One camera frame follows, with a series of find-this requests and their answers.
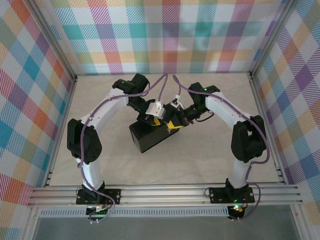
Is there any long aluminium mounting rail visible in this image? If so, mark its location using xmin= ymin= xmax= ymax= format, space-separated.
xmin=26 ymin=184 xmax=305 ymax=209

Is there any black box with painted lid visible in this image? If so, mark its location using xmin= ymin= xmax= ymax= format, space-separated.
xmin=128 ymin=121 xmax=180 ymax=154

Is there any short aluminium frame leg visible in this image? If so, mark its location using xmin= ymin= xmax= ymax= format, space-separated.
xmin=21 ymin=207 xmax=42 ymax=240
xmin=291 ymin=204 xmax=312 ymax=240

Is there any aluminium frame post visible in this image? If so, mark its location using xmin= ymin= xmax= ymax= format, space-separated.
xmin=28 ymin=0 xmax=77 ymax=79
xmin=249 ymin=0 xmax=297 ymax=77

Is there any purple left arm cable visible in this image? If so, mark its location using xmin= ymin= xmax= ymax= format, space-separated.
xmin=77 ymin=73 xmax=169 ymax=225

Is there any aluminium table side rail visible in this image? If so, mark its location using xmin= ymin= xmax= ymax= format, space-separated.
xmin=248 ymin=71 xmax=287 ymax=186
xmin=43 ymin=74 xmax=78 ymax=188

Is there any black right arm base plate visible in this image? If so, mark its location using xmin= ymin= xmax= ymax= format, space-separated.
xmin=208 ymin=186 xmax=256 ymax=205

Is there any grey metal panel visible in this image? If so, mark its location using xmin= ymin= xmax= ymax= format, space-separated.
xmin=32 ymin=216 xmax=301 ymax=240

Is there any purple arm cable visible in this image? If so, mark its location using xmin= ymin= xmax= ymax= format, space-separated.
xmin=172 ymin=73 xmax=270 ymax=222
xmin=77 ymin=73 xmax=169 ymax=225

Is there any slotted grey cable duct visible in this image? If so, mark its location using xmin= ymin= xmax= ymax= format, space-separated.
xmin=38 ymin=208 xmax=232 ymax=219

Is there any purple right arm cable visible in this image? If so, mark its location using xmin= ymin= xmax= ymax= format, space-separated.
xmin=172 ymin=73 xmax=270 ymax=222

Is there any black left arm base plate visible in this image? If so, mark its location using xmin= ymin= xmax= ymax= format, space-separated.
xmin=75 ymin=188 xmax=123 ymax=206

